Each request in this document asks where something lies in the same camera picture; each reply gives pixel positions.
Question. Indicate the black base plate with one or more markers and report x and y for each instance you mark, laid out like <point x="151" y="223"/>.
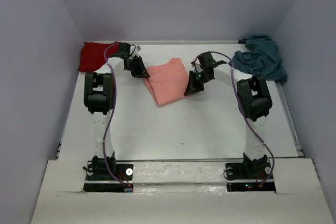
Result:
<point x="239" y="180"/>
<point x="105" y="183"/>

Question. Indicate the red folded t shirt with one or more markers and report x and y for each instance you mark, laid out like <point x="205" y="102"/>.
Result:
<point x="93" y="58"/>

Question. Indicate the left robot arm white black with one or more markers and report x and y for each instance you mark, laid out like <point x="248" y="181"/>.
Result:
<point x="100" y="96"/>

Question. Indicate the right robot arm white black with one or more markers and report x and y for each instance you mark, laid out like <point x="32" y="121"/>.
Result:
<point x="254" y="104"/>

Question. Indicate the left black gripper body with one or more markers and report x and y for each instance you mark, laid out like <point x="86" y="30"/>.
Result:
<point x="133" y="66"/>

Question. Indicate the blue crumpled t shirt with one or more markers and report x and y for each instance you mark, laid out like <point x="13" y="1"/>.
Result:
<point x="261" y="57"/>

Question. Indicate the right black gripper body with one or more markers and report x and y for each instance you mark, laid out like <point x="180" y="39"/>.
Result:
<point x="201" y="79"/>

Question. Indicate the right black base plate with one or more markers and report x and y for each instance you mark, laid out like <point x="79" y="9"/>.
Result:
<point x="239" y="180"/>

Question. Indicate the pink t shirt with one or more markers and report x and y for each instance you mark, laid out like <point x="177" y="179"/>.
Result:
<point x="167" y="82"/>

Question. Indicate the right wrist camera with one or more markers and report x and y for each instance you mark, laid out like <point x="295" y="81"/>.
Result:
<point x="197" y="68"/>

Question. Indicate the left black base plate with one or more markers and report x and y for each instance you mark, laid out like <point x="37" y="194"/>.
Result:
<point x="105" y="183"/>

